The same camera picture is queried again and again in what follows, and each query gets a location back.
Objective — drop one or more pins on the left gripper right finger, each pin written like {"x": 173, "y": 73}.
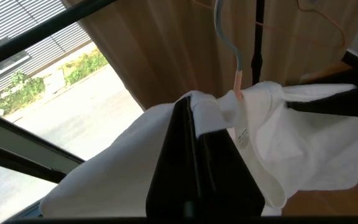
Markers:
{"x": 232, "y": 186}

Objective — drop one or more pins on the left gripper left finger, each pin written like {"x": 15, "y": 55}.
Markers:
{"x": 172, "y": 186}

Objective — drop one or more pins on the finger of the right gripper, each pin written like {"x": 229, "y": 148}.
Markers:
{"x": 353, "y": 102}

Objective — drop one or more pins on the white garment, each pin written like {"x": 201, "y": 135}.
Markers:
{"x": 120, "y": 171}

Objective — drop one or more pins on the pink clothes hanger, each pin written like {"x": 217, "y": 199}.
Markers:
{"x": 337, "y": 26}
{"x": 238, "y": 84}

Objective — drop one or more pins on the black clothes rack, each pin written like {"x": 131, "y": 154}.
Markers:
{"x": 42, "y": 31}

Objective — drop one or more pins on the window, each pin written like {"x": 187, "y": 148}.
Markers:
{"x": 73, "y": 109}

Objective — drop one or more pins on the beige curtain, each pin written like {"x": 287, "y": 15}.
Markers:
{"x": 166, "y": 46}

